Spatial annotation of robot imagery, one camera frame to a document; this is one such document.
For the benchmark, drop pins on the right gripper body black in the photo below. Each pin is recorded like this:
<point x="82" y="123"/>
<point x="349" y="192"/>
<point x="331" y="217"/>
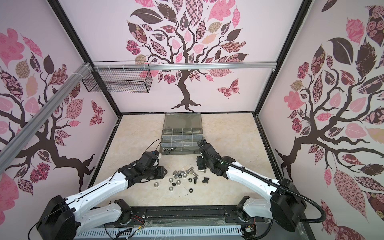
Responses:
<point x="210" y="166"/>

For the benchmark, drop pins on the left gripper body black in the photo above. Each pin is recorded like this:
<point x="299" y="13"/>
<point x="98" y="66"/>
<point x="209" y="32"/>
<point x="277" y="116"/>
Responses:
<point x="147" y="173"/>

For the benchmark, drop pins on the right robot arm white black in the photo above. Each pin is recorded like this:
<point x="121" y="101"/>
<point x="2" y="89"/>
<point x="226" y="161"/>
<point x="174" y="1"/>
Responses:
<point x="278" y="201"/>

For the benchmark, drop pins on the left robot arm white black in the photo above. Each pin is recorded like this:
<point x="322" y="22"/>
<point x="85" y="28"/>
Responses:
<point x="65" y="218"/>

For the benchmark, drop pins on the black socket screw pair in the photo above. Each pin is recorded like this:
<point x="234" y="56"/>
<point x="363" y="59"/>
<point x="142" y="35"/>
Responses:
<point x="205" y="180"/>

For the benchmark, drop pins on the silver hex bolt upright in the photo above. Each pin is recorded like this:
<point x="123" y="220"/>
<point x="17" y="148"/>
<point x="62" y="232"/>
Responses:
<point x="189" y="170"/>

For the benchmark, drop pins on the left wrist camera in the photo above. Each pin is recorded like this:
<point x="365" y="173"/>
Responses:
<point x="151" y="157"/>

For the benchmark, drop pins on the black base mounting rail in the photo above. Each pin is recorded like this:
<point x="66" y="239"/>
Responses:
<point x="186" y="213"/>

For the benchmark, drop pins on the white slotted cable duct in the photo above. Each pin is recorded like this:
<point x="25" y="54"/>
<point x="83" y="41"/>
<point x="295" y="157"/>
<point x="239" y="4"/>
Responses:
<point x="159" y="232"/>

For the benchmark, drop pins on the black wire mesh basket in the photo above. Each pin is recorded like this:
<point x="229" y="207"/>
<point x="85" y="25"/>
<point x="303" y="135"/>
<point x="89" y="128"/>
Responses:
<point x="119" y="77"/>

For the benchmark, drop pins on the aluminium rail back wall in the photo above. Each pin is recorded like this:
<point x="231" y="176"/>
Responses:
<point x="196" y="66"/>

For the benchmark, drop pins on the aluminium rail wall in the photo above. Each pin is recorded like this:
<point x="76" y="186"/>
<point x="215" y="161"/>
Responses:
<point x="196" y="66"/>
<point x="12" y="149"/>

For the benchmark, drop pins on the aluminium rail left wall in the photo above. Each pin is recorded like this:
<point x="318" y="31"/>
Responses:
<point x="12" y="149"/>

